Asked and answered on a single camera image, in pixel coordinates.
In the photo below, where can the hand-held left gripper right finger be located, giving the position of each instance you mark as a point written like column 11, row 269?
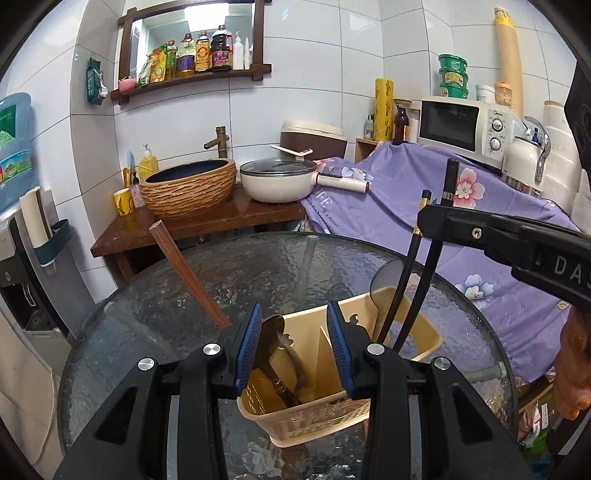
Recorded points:
column 339, row 350

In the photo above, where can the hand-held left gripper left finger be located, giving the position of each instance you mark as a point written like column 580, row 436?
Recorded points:
column 247, row 350

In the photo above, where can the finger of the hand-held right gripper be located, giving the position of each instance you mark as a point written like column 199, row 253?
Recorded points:
column 461, row 226

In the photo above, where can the metal spoon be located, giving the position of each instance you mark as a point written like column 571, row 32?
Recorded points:
column 383, row 279
column 269, row 334
column 293, row 360

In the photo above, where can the black chopstick metal band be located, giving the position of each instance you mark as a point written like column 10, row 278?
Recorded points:
column 424, row 198
column 450, row 180

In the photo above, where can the cream plastic utensil holder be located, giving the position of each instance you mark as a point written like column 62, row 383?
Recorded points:
column 295, row 424

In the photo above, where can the brown wooden chopstick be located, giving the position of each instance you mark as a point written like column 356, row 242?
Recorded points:
column 184, row 272

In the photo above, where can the person's right hand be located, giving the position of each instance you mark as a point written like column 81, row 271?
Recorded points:
column 577, row 364

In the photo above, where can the purple floral cloth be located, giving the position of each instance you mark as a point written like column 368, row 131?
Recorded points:
column 461, row 267

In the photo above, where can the round glass table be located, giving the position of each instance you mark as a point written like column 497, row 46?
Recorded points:
column 258, row 267

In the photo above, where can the white electric kettle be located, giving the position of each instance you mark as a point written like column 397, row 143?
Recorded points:
column 519, row 159

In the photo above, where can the white microwave oven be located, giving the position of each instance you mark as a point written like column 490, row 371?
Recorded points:
column 448, row 122

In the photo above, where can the brown glass bottle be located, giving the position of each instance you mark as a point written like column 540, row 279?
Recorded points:
column 400, row 127

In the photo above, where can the wooden crate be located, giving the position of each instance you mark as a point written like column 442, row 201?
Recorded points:
column 367, row 150

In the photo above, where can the brown wooden counter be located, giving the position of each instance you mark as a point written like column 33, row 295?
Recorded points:
column 221, row 219

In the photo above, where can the white lidded jar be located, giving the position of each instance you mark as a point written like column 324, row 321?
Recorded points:
column 485, row 93

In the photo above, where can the small white bottle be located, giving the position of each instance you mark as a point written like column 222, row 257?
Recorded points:
column 369, row 128

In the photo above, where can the orange capped plastic bottle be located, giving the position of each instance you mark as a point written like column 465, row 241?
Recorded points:
column 504, row 92

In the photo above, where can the yellow wrap roll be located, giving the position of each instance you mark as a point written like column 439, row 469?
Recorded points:
column 384, row 108

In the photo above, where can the white cooking pan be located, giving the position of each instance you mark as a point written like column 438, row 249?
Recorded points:
column 277, row 189

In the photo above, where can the brown woven wash basin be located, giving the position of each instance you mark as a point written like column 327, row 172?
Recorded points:
column 189, row 191

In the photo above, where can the brown white rice cooker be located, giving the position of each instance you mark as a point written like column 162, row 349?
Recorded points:
column 314, row 138

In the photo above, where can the tall paper cup stack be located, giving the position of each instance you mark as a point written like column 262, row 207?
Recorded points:
column 508, row 60

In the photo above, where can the glass pan lid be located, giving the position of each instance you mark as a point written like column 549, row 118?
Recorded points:
column 277, row 167

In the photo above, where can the white rice paddle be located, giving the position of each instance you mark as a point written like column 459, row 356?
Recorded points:
column 291, row 151

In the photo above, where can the patterned small cup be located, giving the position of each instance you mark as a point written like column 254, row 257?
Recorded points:
column 137, row 197

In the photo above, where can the yellow mug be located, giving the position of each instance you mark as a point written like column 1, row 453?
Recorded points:
column 123, row 202

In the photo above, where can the yellow soap dispenser bottle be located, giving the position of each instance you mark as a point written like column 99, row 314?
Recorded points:
column 148, row 168

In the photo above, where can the bronze faucet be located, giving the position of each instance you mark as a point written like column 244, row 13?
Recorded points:
column 220, row 143

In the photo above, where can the teal plastic holder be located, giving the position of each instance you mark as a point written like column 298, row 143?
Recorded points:
column 55, row 244

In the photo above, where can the beige cloth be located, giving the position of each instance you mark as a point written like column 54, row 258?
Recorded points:
column 23, row 392

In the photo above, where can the water dispenser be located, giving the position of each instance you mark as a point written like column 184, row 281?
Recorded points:
column 18, row 286

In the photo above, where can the small white tube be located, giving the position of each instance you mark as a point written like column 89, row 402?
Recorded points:
column 248, row 55

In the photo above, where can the white plastic bottle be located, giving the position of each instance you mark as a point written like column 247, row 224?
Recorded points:
column 238, row 54

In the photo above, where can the pink bowl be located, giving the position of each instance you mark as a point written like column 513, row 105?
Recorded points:
column 127, row 85

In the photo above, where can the dark soy sauce bottle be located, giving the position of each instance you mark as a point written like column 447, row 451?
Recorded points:
column 220, row 53

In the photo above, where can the green cooking oil bottle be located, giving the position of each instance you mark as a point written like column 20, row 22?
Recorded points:
column 171, row 62

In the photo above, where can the yellow seasoning packet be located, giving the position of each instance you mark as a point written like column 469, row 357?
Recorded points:
column 154, row 67

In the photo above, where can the purple label bottle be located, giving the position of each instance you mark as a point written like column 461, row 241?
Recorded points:
column 186, row 57

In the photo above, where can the yellow label sauce bottle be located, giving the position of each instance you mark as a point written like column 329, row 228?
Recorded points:
column 202, row 54

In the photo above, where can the green hanging packet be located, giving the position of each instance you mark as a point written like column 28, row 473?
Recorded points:
column 96, row 83

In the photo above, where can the blue water jug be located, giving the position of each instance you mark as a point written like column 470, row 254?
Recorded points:
column 16, row 147

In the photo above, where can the wooden framed mirror shelf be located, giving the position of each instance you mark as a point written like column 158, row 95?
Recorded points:
column 122, row 50

